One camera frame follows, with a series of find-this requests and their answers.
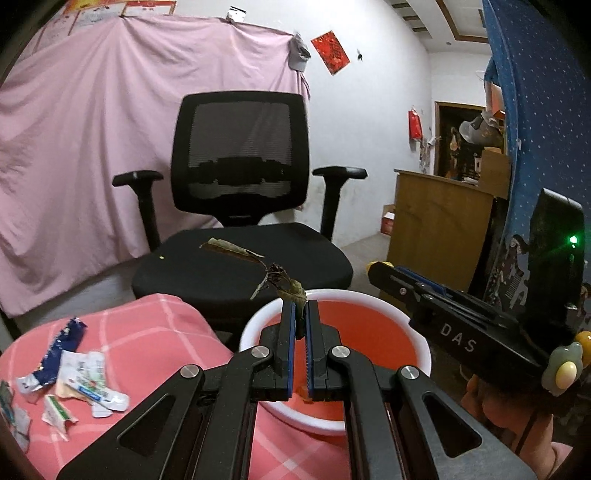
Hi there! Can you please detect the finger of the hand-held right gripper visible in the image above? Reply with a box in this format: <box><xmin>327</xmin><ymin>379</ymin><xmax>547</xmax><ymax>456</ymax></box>
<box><xmin>392</xmin><ymin>266</ymin><xmax>448</xmax><ymax>298</ymax></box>
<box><xmin>368</xmin><ymin>263</ymin><xmax>428</xmax><ymax>306</ymax></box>

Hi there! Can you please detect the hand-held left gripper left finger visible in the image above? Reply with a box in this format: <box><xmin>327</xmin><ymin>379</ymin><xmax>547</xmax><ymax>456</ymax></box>
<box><xmin>55</xmin><ymin>299</ymin><xmax>296</xmax><ymax>480</ymax></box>

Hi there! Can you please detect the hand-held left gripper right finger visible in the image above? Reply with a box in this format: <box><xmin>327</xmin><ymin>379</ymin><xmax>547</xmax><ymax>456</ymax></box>
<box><xmin>305</xmin><ymin>299</ymin><xmax>539</xmax><ymax>480</ymax></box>

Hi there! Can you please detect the dried leafy twig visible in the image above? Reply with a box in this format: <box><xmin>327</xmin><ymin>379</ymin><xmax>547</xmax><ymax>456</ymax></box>
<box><xmin>199</xmin><ymin>237</ymin><xmax>307</xmax><ymax>340</ymax></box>

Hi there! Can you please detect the red basin with white rim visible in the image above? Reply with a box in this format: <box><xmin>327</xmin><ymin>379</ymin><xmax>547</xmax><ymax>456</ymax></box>
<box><xmin>239</xmin><ymin>288</ymin><xmax>432</xmax><ymax>437</ymax></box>

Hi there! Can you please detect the person's right hand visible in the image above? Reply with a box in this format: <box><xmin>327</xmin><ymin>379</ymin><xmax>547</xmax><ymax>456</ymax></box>
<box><xmin>462</xmin><ymin>374</ymin><xmax>557</xmax><ymax>462</ymax></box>

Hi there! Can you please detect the wooden cabinet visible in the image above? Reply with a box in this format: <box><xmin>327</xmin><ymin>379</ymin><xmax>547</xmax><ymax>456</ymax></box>
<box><xmin>387</xmin><ymin>168</ymin><xmax>497</xmax><ymax>294</ymax></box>

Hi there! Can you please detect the fried egg charm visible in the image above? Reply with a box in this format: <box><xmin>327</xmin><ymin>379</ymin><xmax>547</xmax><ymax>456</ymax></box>
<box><xmin>541</xmin><ymin>330</ymin><xmax>591</xmax><ymax>398</ymax></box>

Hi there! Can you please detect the brown cardboard box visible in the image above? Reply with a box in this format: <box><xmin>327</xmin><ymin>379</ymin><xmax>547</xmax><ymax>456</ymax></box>
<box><xmin>479</xmin><ymin>148</ymin><xmax>512</xmax><ymax>199</ymax></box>

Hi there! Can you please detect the pink checked blanket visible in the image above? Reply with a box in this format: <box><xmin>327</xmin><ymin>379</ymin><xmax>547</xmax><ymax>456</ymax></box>
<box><xmin>0</xmin><ymin>293</ymin><xmax>352</xmax><ymax>480</ymax></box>

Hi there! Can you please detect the dark wooden door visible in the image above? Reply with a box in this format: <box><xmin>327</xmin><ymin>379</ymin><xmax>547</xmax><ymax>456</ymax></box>
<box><xmin>433</xmin><ymin>100</ymin><xmax>490</xmax><ymax>178</ymax></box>

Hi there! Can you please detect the grey helmet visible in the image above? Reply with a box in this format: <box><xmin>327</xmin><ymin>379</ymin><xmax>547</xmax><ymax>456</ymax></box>
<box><xmin>459</xmin><ymin>111</ymin><xmax>505</xmax><ymax>149</ymax></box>

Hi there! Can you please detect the crumpled white wrapper blue label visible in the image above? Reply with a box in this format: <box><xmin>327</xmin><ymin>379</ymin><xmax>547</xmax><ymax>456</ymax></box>
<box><xmin>74</xmin><ymin>385</ymin><xmax>131</xmax><ymax>418</ymax></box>

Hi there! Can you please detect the black mesh office chair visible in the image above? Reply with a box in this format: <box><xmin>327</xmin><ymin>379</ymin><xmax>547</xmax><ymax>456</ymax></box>
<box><xmin>112</xmin><ymin>91</ymin><xmax>369</xmax><ymax>333</ymax></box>

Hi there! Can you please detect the white wrapper with green print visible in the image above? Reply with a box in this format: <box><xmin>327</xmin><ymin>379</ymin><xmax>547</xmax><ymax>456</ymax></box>
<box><xmin>55</xmin><ymin>350</ymin><xmax>106</xmax><ymax>400</ymax></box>

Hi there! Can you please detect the blue dotted cloth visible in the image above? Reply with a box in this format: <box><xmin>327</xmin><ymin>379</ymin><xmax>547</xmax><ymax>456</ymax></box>
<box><xmin>480</xmin><ymin>0</ymin><xmax>591</xmax><ymax>259</ymax></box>

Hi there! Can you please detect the blue snack wrapper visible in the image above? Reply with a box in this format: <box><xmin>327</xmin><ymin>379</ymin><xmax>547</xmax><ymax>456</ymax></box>
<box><xmin>33</xmin><ymin>318</ymin><xmax>88</xmax><ymax>386</ymax></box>

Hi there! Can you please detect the small green white wrapper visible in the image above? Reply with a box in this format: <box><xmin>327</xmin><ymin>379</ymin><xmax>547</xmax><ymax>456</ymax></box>
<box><xmin>41</xmin><ymin>394</ymin><xmax>78</xmax><ymax>443</ymax></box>

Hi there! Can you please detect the grey cap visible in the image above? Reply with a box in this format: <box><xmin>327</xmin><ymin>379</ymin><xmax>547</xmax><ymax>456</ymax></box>
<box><xmin>290</xmin><ymin>32</ymin><xmax>311</xmax><ymax>72</ymax></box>

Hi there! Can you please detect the silver torn wrapper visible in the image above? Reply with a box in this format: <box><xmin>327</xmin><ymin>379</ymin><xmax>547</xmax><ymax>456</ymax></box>
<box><xmin>15</xmin><ymin>373</ymin><xmax>47</xmax><ymax>406</ymax></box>

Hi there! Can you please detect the pale crumpled wrapper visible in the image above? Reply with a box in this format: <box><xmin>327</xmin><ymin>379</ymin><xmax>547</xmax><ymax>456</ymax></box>
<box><xmin>0</xmin><ymin>381</ymin><xmax>32</xmax><ymax>452</ymax></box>

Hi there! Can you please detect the pink hanging cloth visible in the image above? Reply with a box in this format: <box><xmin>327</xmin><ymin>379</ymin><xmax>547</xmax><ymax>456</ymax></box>
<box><xmin>0</xmin><ymin>11</ymin><xmax>311</xmax><ymax>319</ymax></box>

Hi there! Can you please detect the red paper wall decoration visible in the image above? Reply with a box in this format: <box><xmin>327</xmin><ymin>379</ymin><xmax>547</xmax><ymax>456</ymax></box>
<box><xmin>310</xmin><ymin>30</ymin><xmax>350</xmax><ymax>75</ymax></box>

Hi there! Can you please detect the row of wall posters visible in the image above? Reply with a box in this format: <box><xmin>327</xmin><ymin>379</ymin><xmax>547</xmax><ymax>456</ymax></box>
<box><xmin>34</xmin><ymin>0</ymin><xmax>178</xmax><ymax>47</ymax></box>

